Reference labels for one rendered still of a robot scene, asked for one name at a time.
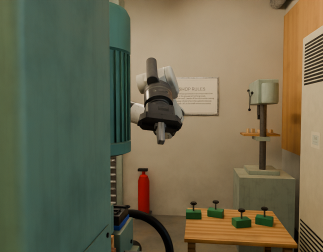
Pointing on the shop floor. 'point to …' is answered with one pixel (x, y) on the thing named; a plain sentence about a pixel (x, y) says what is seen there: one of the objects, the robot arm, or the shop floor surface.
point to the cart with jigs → (236, 228)
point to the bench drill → (264, 170)
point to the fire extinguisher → (143, 191)
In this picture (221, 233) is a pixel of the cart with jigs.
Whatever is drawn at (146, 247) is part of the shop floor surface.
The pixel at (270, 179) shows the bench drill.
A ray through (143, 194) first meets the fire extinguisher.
